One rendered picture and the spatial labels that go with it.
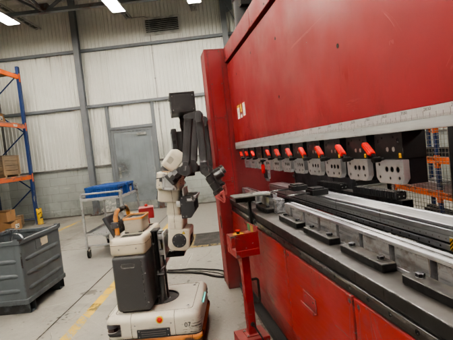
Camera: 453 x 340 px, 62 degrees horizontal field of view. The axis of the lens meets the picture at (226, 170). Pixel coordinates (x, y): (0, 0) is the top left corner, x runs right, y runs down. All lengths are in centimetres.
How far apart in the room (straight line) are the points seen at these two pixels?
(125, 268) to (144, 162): 754
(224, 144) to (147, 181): 672
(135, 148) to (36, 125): 273
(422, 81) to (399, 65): 11
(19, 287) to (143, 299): 167
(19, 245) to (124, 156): 655
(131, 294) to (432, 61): 231
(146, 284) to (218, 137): 155
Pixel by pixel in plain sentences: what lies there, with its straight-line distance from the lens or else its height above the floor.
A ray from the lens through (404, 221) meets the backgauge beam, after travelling 180.
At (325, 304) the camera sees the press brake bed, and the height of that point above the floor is 64.
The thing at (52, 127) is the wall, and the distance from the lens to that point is 1105.
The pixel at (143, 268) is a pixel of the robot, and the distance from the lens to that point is 273.
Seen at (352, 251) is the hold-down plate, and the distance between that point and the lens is 157.
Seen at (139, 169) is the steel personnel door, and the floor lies 107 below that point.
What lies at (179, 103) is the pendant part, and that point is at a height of 184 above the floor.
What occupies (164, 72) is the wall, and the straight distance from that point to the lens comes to 1027.
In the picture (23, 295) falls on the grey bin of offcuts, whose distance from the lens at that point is 419.
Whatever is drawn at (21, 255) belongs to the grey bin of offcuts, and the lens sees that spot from 410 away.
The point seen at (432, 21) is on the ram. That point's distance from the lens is 118.
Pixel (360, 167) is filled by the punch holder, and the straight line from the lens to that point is 151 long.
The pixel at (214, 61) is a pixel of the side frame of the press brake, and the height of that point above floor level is 219.
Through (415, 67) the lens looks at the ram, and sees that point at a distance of 122.
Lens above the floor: 134
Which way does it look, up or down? 3 degrees down
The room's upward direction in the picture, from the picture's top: 6 degrees counter-clockwise
